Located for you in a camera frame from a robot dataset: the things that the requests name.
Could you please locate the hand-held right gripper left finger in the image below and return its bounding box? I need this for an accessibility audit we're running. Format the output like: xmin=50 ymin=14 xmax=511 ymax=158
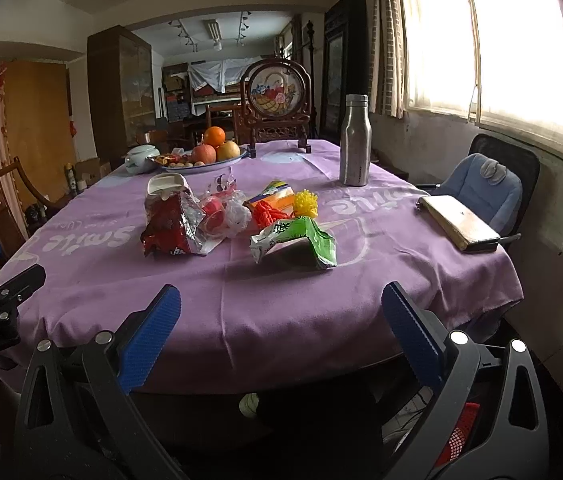
xmin=14 ymin=284 xmax=187 ymax=480

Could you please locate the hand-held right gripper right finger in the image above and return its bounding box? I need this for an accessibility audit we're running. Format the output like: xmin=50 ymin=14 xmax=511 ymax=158
xmin=380 ymin=281 xmax=552 ymax=480

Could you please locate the red foam net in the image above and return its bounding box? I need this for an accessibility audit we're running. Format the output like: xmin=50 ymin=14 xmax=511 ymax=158
xmin=252 ymin=201 xmax=293 ymax=228

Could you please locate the orange box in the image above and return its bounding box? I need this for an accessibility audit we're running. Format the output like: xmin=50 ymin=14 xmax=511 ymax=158
xmin=244 ymin=180 xmax=296 ymax=211

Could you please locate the wooden chair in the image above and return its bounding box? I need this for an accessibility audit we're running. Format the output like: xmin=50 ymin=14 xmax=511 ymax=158
xmin=0 ymin=156 xmax=70 ymax=261

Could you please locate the red snack bag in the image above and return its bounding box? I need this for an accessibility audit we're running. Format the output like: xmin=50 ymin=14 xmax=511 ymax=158
xmin=140 ymin=191 xmax=207 ymax=258

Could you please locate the white shoe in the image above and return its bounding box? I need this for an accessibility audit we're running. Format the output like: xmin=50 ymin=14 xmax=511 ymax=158
xmin=238 ymin=393 xmax=262 ymax=418

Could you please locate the gold wallet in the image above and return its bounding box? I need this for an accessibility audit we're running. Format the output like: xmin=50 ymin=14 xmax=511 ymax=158
xmin=416 ymin=195 xmax=502 ymax=254

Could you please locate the clear plastic wrapper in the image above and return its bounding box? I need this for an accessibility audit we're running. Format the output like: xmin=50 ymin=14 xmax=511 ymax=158
xmin=196 ymin=167 xmax=242 ymax=256

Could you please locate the green snack bag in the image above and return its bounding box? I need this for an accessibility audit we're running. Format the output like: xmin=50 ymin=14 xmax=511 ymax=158
xmin=250 ymin=216 xmax=338 ymax=270

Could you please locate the orange wooden door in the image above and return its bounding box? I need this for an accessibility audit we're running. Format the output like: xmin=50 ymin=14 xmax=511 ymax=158
xmin=4 ymin=60 xmax=78 ymax=211

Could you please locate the white cup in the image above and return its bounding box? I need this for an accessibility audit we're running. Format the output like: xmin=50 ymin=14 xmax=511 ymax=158
xmin=146 ymin=172 xmax=193 ymax=201

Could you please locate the blue chair cushion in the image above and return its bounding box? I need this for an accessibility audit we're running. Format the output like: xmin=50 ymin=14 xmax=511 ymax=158
xmin=431 ymin=153 xmax=523 ymax=236

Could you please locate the yellow foam net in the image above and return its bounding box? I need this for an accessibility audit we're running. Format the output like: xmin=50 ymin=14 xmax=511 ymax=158
xmin=292 ymin=190 xmax=319 ymax=218

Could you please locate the pile of nuts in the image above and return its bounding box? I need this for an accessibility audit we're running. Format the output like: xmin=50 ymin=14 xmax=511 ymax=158
xmin=154 ymin=149 xmax=197 ymax=168

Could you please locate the blue rimmed fruit plate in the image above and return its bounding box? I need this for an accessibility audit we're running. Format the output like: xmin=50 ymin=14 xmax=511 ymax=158
xmin=150 ymin=146 xmax=250 ymax=175

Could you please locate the red apple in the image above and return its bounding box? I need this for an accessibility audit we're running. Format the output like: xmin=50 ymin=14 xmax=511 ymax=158
xmin=191 ymin=144 xmax=218 ymax=165

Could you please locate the steel bottle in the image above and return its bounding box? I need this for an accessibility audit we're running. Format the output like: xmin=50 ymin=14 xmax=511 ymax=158
xmin=339 ymin=94 xmax=373 ymax=187

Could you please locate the yellow pear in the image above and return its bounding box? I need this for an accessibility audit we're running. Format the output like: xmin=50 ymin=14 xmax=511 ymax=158
xmin=216 ymin=140 xmax=241 ymax=162

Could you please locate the blue padded chair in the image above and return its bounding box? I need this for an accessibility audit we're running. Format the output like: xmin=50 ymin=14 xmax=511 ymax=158
xmin=414 ymin=133 xmax=542 ymax=251

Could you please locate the wooden glass cabinet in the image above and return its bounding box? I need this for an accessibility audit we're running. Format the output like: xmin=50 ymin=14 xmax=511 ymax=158
xmin=86 ymin=25 xmax=157 ymax=161

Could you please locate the dark carved cabinet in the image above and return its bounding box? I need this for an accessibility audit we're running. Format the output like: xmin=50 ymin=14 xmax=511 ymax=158
xmin=319 ymin=0 xmax=369 ymax=146

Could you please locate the white draped cloth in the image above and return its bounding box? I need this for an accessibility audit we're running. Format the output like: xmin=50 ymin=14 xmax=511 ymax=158
xmin=188 ymin=57 xmax=262 ymax=93

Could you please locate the round embroidered table screen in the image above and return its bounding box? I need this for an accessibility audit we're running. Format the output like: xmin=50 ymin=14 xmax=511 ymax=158
xmin=240 ymin=58 xmax=313 ymax=153

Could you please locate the checked curtain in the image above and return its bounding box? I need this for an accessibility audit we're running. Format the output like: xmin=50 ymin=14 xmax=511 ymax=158
xmin=371 ymin=0 xmax=407 ymax=120

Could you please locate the window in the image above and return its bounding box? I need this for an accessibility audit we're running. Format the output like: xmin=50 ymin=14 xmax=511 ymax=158
xmin=401 ymin=0 xmax=563 ymax=161

